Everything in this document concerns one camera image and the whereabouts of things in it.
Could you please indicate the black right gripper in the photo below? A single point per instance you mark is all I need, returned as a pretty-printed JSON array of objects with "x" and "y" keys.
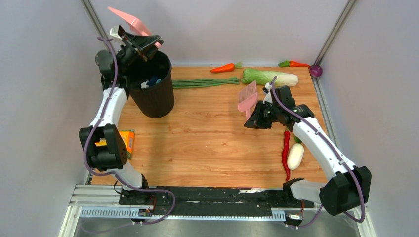
[{"x": 255, "y": 121}]

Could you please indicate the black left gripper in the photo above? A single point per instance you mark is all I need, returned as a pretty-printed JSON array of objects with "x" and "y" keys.
[{"x": 143, "y": 46}]

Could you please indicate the pink dustpan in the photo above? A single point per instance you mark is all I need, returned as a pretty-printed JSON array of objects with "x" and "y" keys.
[{"x": 132, "y": 23}]

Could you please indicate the pink hand brush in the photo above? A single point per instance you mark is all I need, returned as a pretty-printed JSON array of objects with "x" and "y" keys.
[{"x": 248, "y": 97}]

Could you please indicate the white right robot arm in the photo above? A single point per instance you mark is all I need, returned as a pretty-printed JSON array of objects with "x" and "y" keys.
[{"x": 348, "y": 185}]

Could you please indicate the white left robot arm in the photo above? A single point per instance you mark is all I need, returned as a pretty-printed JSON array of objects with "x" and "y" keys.
[{"x": 115, "y": 88}]

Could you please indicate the blue scraps in bin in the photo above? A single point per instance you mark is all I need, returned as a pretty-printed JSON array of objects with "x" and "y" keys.
[{"x": 153, "y": 81}]

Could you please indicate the white paper in bin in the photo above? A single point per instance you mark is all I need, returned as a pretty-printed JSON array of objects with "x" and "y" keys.
[{"x": 144, "y": 85}]

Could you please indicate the napa cabbage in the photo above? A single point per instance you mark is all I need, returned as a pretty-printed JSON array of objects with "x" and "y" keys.
[{"x": 261, "y": 77}]

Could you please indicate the black trash bin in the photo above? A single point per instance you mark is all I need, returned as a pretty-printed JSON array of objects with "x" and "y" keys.
[{"x": 158, "y": 100}]

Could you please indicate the red chili pepper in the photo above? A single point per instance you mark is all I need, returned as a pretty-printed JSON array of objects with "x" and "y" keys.
[{"x": 285, "y": 152}]

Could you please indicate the green scallions bunch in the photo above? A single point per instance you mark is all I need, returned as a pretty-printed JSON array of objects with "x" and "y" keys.
[{"x": 203, "y": 82}]

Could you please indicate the white radish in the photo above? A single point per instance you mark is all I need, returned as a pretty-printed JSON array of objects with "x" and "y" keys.
[{"x": 295, "y": 155}]

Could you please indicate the orange carrot right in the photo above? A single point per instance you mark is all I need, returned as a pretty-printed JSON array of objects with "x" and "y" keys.
[{"x": 293, "y": 64}]

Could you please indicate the orange carrot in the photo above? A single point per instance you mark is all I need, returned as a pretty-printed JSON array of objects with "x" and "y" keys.
[
  {"x": 293, "y": 64},
  {"x": 226, "y": 68}
]

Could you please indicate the orange carrot left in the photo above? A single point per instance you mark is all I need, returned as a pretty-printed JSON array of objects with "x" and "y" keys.
[{"x": 226, "y": 68}]

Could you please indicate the purple onion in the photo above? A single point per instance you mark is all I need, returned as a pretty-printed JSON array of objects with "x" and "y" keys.
[{"x": 316, "y": 71}]

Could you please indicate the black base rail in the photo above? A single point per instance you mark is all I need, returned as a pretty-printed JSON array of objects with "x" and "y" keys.
[{"x": 213, "y": 201}]

